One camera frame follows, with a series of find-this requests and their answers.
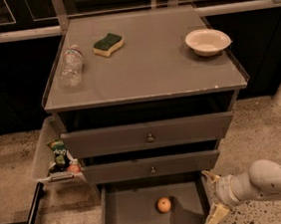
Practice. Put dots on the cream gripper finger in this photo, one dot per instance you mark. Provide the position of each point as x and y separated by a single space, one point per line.
217 213
211 176

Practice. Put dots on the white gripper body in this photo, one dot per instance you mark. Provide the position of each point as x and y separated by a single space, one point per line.
224 190

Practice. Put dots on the orange fruit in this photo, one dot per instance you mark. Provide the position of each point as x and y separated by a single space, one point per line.
163 205

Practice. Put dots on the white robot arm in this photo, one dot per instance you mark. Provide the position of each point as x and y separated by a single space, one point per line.
261 182

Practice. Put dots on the grey middle drawer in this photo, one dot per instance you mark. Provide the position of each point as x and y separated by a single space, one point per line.
150 167

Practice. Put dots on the grey drawer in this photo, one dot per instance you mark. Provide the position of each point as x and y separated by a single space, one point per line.
134 201
147 135
150 167

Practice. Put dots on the grey top drawer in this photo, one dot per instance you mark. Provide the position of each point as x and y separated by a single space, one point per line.
147 135

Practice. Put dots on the grey bottom drawer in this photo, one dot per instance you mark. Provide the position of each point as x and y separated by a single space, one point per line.
134 201

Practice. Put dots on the grey drawer cabinet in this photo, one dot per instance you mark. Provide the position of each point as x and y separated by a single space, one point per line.
152 77

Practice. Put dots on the white paper bowl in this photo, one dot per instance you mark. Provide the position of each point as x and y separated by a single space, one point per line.
206 42

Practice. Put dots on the small red fruit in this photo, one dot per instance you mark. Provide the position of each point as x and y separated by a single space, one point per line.
74 168

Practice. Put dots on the green snack bag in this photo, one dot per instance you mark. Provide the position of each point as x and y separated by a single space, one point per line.
59 152

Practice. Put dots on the green yellow sponge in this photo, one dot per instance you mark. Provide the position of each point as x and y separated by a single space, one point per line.
106 46

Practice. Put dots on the black bar on floor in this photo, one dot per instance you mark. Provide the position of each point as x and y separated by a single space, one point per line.
38 194

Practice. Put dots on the clear plastic water bottle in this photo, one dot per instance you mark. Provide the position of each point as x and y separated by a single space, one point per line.
72 66

